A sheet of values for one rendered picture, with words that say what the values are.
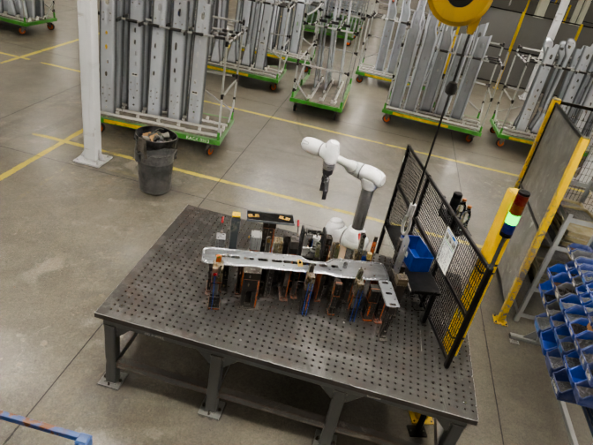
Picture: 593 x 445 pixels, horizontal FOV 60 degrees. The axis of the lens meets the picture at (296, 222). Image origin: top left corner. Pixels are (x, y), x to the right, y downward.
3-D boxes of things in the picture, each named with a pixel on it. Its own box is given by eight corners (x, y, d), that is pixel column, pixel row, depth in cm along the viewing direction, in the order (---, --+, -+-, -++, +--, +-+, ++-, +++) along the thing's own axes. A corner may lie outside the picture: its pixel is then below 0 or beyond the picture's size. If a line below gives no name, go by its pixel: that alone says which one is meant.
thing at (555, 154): (507, 327, 517) (601, 143, 415) (493, 323, 518) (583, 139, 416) (491, 256, 631) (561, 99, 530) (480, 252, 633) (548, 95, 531)
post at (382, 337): (379, 341, 363) (389, 310, 349) (375, 330, 373) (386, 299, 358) (387, 342, 364) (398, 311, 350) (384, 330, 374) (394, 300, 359)
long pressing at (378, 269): (200, 265, 356) (200, 263, 355) (203, 246, 375) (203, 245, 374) (390, 282, 377) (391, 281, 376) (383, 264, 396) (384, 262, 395)
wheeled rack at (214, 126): (86, 132, 734) (80, 2, 644) (115, 111, 820) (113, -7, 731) (218, 159, 733) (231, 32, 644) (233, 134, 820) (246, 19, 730)
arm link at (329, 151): (340, 162, 364) (324, 155, 369) (344, 141, 356) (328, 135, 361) (333, 166, 356) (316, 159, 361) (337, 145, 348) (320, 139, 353)
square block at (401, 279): (386, 316, 388) (398, 279, 369) (383, 309, 394) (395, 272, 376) (395, 317, 389) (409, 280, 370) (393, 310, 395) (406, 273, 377)
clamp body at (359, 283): (344, 322, 374) (355, 285, 357) (341, 311, 385) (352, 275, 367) (356, 323, 376) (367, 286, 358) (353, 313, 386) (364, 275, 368)
